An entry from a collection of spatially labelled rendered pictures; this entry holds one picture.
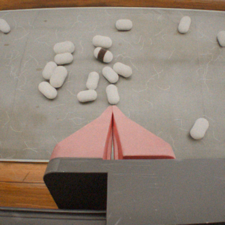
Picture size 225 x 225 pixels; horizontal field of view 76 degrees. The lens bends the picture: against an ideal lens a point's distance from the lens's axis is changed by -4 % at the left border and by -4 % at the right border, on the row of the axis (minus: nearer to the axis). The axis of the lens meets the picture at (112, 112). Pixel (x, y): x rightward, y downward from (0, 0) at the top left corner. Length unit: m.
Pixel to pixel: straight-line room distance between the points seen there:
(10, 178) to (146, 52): 0.30
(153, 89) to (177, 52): 0.09
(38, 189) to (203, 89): 0.30
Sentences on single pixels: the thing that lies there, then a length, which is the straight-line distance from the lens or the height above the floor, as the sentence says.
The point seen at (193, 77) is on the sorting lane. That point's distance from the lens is 0.30.
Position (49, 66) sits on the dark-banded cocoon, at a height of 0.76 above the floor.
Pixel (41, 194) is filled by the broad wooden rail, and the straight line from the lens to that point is 0.24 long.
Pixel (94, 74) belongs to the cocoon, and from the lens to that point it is 0.25.
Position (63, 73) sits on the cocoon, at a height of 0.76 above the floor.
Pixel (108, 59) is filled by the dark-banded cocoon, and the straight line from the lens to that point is 0.27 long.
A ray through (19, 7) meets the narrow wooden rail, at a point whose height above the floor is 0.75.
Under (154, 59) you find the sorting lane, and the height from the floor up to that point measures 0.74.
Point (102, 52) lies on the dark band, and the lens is 0.27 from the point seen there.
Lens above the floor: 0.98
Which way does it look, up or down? 76 degrees down
